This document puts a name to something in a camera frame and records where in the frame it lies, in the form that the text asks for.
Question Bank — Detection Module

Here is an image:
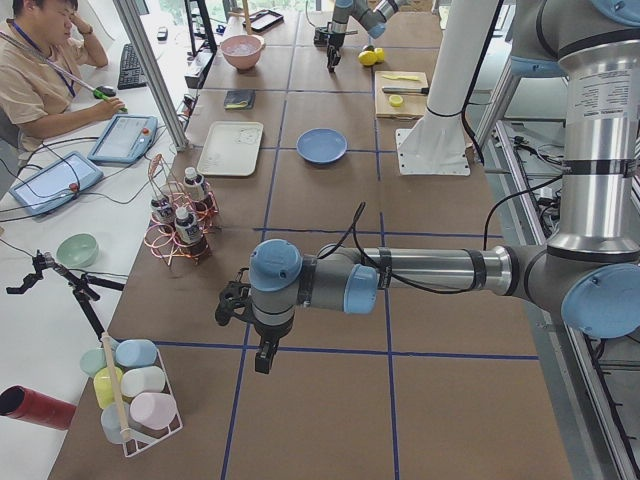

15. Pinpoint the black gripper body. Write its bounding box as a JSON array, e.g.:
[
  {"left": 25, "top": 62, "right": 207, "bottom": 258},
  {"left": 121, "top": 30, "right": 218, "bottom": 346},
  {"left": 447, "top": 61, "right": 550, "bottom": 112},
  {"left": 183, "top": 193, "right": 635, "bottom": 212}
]
[
  {"left": 214, "top": 268, "right": 280, "bottom": 350},
  {"left": 314, "top": 22, "right": 347, "bottom": 53}
]

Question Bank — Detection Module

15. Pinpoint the light blue plate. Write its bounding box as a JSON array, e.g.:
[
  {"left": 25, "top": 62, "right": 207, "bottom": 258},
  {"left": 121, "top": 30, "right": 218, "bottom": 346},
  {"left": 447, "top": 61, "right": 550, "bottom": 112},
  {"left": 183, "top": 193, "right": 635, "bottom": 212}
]
[{"left": 296, "top": 128, "right": 348, "bottom": 165}]

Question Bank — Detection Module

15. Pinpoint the steel scoop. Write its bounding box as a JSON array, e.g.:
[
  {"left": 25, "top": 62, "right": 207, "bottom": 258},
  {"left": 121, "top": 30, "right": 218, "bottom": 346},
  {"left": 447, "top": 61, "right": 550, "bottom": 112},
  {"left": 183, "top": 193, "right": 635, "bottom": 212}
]
[{"left": 313, "top": 27, "right": 358, "bottom": 47}]

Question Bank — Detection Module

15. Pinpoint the yellow lemon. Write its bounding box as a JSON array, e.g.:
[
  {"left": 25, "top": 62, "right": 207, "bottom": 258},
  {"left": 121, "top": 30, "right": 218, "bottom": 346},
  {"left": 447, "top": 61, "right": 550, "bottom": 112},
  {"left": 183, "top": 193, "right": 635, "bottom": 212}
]
[
  {"left": 358, "top": 50, "right": 378, "bottom": 67},
  {"left": 373, "top": 47, "right": 386, "bottom": 63}
]

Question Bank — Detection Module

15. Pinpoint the lemon half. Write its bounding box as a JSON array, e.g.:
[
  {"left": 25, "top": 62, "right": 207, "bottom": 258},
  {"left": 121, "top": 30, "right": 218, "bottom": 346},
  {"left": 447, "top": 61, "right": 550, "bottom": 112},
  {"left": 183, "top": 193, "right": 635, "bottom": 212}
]
[{"left": 388, "top": 94, "right": 404, "bottom": 108}]

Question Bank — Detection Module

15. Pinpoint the dark tea bottle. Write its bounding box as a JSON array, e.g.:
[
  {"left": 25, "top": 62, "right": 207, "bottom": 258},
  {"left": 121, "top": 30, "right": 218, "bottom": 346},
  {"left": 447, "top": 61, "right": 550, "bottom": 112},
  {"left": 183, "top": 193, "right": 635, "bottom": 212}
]
[
  {"left": 184, "top": 167, "right": 213, "bottom": 211},
  {"left": 174, "top": 206, "right": 210, "bottom": 257},
  {"left": 150, "top": 194, "right": 175, "bottom": 233}
]

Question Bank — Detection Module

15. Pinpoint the yellow plastic knife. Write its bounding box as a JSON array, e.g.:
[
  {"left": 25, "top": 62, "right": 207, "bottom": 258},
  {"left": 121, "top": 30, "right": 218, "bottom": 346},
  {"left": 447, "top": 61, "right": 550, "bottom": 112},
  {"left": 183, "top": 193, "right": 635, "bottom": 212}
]
[{"left": 381, "top": 74, "right": 421, "bottom": 82}]

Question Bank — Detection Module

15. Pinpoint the pink bowl with ice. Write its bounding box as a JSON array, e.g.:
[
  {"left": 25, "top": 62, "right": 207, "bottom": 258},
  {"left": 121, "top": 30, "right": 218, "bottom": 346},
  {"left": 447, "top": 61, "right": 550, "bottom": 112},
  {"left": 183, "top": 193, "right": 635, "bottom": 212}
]
[{"left": 220, "top": 35, "right": 265, "bottom": 71}]

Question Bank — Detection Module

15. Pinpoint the wooden cutting board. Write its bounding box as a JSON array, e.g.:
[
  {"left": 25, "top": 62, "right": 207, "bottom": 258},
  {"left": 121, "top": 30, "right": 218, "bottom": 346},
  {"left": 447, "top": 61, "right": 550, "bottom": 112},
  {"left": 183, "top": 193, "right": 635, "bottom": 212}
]
[{"left": 374, "top": 71, "right": 429, "bottom": 119}]

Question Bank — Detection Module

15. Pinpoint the grey folded cloth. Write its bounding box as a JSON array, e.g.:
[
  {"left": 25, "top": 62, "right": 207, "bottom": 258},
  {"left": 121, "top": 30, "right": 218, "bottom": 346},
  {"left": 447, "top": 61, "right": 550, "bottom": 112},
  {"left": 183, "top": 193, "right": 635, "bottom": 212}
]
[{"left": 223, "top": 89, "right": 255, "bottom": 110}]

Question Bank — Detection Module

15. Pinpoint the white cup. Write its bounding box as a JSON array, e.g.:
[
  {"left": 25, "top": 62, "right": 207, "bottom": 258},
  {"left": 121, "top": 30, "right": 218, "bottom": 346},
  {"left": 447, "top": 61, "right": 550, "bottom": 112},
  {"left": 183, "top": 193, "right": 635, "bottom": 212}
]
[{"left": 121, "top": 366, "right": 166, "bottom": 398}]

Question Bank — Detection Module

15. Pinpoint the pastel blue cup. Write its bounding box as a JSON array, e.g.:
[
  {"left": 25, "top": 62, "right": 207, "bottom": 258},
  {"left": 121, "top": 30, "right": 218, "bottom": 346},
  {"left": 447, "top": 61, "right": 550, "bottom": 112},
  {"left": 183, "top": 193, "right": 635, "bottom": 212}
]
[{"left": 115, "top": 339, "right": 158, "bottom": 369}]

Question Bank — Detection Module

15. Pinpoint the pastel pink cup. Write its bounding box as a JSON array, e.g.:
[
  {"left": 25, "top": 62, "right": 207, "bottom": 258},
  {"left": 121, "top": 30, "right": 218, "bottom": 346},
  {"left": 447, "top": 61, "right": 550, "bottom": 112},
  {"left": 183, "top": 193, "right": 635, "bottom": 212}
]
[{"left": 130, "top": 392, "right": 177, "bottom": 430}]

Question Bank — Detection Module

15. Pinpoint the cream bear tray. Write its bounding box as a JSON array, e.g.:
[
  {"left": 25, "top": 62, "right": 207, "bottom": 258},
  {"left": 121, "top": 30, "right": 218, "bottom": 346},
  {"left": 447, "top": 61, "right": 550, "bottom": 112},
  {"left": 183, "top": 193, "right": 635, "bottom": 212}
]
[{"left": 196, "top": 121, "right": 264, "bottom": 177}]

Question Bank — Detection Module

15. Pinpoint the pastel yellow cup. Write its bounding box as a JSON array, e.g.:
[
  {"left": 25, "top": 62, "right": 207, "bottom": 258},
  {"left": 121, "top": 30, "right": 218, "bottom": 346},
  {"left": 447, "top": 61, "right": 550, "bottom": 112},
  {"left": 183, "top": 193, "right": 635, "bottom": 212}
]
[{"left": 93, "top": 367, "right": 115, "bottom": 410}]

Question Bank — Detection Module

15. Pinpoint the mint green bowl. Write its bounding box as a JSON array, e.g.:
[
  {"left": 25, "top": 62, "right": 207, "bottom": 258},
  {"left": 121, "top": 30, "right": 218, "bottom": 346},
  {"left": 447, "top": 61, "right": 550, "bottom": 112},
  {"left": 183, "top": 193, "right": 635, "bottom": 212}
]
[{"left": 55, "top": 233, "right": 99, "bottom": 269}]

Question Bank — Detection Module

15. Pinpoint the blue teach pendant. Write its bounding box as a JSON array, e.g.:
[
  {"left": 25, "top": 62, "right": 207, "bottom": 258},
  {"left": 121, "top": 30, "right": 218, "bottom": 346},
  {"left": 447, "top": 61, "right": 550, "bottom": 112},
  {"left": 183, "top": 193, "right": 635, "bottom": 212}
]
[
  {"left": 87, "top": 114, "right": 158, "bottom": 165},
  {"left": 9, "top": 151, "right": 104, "bottom": 217}
]

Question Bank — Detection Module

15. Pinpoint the black keyboard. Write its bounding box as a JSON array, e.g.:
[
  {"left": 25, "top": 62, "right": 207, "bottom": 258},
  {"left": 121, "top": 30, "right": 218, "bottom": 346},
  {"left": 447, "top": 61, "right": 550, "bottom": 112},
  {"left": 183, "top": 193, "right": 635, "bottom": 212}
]
[{"left": 117, "top": 43, "right": 146, "bottom": 90}]

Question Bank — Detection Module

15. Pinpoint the red cylinder tube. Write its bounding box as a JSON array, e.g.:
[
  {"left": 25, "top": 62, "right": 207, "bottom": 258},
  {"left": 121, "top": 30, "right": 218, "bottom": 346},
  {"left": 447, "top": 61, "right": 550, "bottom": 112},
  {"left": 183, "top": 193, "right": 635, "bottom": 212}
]
[{"left": 1, "top": 385, "right": 76, "bottom": 430}]

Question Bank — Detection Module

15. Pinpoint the seated person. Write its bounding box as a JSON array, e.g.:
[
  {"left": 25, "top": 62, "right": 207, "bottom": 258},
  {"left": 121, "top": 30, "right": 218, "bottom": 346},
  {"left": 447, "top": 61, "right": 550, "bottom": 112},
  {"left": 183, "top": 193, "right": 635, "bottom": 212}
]
[{"left": 1, "top": 1, "right": 125, "bottom": 151}]

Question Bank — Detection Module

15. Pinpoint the steel handled knife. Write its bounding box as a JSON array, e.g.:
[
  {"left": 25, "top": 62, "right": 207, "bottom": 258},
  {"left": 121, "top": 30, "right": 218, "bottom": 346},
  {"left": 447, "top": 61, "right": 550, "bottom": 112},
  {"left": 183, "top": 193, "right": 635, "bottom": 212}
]
[{"left": 381, "top": 86, "right": 430, "bottom": 96}]

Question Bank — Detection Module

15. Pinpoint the copper wire bottle rack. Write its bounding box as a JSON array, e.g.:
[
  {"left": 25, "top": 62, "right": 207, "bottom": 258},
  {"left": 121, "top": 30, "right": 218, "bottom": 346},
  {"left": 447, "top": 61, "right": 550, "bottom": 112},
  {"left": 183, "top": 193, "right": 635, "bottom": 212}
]
[{"left": 144, "top": 154, "right": 219, "bottom": 265}]

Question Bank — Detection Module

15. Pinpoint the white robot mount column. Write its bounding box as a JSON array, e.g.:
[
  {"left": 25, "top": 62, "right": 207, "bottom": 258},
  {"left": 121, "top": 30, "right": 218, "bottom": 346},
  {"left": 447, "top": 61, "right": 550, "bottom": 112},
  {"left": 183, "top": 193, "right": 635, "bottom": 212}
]
[{"left": 397, "top": 0, "right": 502, "bottom": 176}]

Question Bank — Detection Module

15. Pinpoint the white wire cup rack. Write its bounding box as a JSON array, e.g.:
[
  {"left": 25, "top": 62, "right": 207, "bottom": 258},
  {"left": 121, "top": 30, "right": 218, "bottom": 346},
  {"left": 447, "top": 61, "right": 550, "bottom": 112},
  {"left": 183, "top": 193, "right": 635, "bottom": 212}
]
[{"left": 100, "top": 333, "right": 183, "bottom": 458}]

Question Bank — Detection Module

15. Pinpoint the black camera tripod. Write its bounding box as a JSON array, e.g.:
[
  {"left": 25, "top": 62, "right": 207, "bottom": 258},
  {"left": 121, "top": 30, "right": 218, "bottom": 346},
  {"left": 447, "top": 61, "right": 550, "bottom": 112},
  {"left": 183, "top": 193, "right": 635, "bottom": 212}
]
[{"left": 5, "top": 251, "right": 126, "bottom": 346}]

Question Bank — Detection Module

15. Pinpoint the aluminium frame post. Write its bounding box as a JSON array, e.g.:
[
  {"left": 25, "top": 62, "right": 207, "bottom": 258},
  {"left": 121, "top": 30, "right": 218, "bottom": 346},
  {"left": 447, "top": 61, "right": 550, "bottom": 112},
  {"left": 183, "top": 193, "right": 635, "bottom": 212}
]
[{"left": 113, "top": 0, "right": 189, "bottom": 152}]

